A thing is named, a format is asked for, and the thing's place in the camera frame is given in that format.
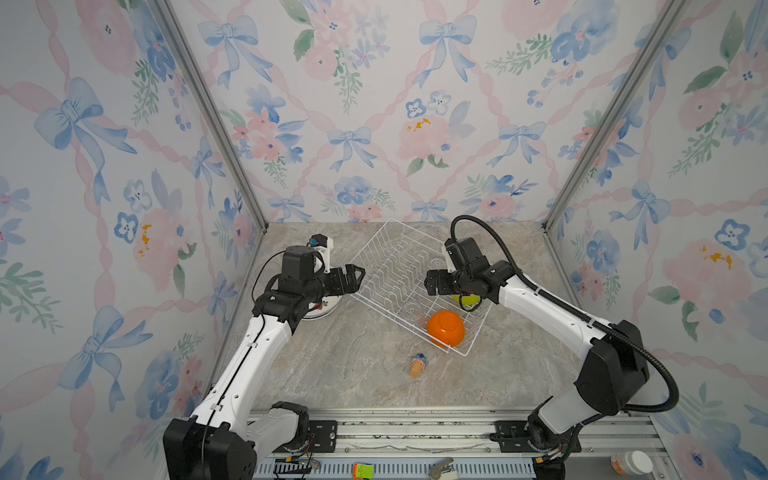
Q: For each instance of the white lidded jar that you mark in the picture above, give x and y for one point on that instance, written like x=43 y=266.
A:
x=632 y=463

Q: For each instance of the green bowl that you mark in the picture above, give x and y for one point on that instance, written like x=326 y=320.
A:
x=467 y=301

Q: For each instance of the small ice cream toy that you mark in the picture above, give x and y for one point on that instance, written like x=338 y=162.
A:
x=418 y=365

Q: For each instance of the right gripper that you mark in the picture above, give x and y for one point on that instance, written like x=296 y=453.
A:
x=441 y=276

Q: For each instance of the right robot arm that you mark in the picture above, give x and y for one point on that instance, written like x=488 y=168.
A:
x=611 y=371

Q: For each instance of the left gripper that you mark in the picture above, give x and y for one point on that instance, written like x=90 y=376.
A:
x=350 y=283

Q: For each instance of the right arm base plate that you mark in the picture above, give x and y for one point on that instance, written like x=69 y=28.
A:
x=516 y=436

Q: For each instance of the rubiks cube toy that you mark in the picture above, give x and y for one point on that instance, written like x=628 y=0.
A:
x=362 y=471

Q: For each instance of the orange bowl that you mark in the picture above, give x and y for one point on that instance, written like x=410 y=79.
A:
x=446 y=329

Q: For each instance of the white wire dish rack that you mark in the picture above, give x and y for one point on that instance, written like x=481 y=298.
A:
x=396 y=260

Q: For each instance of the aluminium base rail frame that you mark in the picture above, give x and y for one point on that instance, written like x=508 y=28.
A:
x=404 y=443

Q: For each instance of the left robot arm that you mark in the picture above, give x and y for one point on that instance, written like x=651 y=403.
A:
x=218 y=440

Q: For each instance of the plate with fruit pattern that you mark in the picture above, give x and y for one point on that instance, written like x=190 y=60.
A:
x=322 y=309

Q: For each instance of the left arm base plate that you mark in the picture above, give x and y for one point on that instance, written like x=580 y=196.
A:
x=318 y=436

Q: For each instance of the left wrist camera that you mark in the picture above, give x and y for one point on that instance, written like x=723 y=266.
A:
x=323 y=244

